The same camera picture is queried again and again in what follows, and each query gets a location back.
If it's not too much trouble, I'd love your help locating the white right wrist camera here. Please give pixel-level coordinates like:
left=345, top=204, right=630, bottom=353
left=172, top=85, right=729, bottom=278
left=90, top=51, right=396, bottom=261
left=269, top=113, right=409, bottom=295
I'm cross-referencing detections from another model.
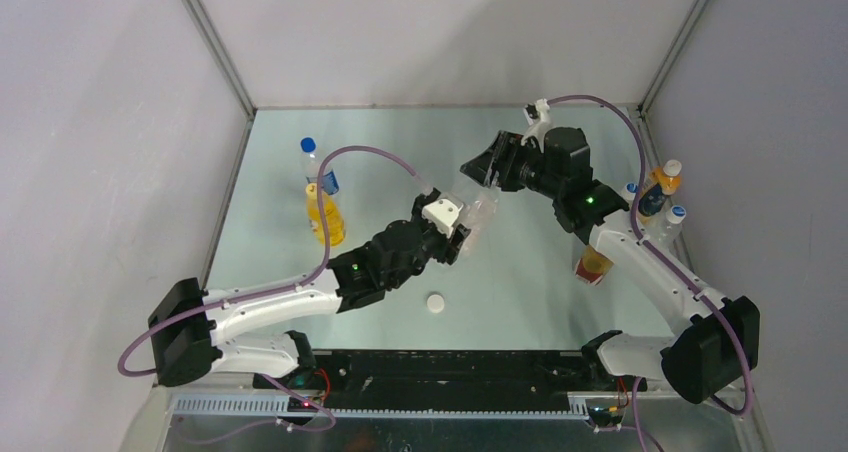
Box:
left=521, top=99, right=552, bottom=151

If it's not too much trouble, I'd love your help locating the plain white bottle cap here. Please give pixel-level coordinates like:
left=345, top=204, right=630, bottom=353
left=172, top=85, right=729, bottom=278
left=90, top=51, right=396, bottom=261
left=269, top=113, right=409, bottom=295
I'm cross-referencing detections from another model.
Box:
left=426, top=293, right=446, bottom=314

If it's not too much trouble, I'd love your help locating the clear square bottle cream label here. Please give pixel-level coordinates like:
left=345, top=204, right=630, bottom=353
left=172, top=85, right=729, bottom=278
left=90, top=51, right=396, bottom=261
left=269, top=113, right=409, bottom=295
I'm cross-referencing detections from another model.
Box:
left=451, top=179, right=500, bottom=259

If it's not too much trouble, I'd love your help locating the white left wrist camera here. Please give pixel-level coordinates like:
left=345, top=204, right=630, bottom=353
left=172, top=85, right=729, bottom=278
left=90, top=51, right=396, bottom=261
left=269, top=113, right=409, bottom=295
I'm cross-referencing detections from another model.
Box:
left=421, top=196, right=465, bottom=239

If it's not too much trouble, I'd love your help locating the clear Pocari bottle rear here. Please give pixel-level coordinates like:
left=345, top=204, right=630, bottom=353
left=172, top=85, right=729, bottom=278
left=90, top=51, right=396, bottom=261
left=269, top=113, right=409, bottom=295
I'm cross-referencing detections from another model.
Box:
left=620, top=182, right=638, bottom=205

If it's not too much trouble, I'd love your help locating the clear pocari bottle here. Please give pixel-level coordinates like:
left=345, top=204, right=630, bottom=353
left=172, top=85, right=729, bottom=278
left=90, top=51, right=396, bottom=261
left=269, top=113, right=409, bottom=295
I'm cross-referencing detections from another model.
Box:
left=651, top=205, right=687, bottom=249
left=620, top=182, right=638, bottom=205

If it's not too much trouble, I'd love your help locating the clear Pocari bottle front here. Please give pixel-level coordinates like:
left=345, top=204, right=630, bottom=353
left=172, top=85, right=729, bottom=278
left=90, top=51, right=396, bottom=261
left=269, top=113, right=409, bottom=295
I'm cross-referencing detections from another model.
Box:
left=651, top=205, right=687, bottom=249

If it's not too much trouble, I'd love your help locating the yellow juice bottle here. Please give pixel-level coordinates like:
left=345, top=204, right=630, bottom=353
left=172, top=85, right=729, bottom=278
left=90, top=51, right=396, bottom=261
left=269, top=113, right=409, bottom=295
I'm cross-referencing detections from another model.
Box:
left=305, top=183, right=346, bottom=247

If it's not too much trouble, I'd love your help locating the orange navy label bottle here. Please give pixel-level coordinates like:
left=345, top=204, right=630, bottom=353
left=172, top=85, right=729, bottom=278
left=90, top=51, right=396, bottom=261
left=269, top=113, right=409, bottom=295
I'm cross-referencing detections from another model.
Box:
left=635, top=159, right=683, bottom=224

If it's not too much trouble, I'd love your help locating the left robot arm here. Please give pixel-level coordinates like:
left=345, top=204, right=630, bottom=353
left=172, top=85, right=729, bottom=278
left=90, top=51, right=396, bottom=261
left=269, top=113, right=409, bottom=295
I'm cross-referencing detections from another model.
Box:
left=148, top=191, right=470, bottom=389

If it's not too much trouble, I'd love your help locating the red gold label tea bottle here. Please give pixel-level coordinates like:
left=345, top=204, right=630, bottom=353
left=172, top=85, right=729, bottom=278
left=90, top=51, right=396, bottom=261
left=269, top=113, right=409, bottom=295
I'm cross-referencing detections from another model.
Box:
left=574, top=245, right=613, bottom=286

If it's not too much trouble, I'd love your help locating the aluminium frame front rail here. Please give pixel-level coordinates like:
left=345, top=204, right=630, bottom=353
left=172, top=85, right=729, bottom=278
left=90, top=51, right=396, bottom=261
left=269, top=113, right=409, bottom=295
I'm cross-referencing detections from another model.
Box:
left=155, top=349, right=757, bottom=424

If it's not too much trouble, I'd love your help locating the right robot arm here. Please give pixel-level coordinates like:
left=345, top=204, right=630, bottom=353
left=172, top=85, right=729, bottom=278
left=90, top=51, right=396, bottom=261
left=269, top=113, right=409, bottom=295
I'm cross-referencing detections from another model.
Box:
left=460, top=127, right=760, bottom=404

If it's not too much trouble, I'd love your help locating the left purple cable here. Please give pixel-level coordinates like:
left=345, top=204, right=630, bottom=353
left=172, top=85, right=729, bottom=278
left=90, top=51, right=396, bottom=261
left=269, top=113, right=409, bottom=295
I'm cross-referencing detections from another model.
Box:
left=117, top=145, right=432, bottom=434

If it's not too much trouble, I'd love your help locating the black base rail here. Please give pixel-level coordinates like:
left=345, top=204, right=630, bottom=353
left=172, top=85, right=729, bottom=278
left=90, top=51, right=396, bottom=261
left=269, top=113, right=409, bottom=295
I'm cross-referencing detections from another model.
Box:
left=278, top=349, right=634, bottom=412

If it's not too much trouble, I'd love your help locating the clear bottle blue label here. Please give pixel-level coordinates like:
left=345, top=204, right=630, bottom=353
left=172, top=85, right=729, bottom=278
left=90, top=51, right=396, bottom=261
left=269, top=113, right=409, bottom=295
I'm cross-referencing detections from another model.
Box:
left=300, top=137, right=340, bottom=196

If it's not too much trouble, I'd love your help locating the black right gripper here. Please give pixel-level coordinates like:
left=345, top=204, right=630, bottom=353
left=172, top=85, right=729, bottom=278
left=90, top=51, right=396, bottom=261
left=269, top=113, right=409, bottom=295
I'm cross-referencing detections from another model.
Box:
left=459, top=131, right=563, bottom=201

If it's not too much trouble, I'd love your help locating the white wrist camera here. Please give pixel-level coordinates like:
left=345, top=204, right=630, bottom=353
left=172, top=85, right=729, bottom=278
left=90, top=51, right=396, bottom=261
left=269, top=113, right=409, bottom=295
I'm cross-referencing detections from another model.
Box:
left=521, top=99, right=552, bottom=151
left=421, top=196, right=465, bottom=239

